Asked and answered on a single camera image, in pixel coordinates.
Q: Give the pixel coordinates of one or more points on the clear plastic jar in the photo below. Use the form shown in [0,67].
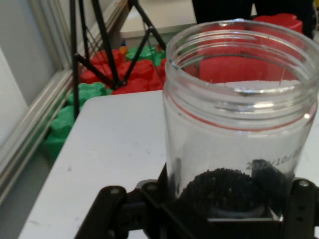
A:
[224,137]

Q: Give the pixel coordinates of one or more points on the black seeds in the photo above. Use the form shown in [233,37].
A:
[219,189]

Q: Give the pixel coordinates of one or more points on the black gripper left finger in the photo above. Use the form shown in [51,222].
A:
[119,214]

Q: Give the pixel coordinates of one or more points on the black tripod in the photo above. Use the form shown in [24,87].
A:
[76,87]

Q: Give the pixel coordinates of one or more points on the small orange blue block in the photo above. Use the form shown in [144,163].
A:
[123,47]

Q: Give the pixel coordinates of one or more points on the large red foam block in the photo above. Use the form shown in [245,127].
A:
[279,18]

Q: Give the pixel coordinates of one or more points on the green foam block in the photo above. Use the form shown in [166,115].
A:
[92,89]
[59,129]
[129,55]

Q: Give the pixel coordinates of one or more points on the person in black trousers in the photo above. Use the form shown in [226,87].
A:
[219,10]

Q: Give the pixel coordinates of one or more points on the aluminium wall rail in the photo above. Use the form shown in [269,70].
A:
[30,124]

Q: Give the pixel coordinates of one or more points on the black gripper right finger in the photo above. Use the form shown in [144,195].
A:
[304,209]

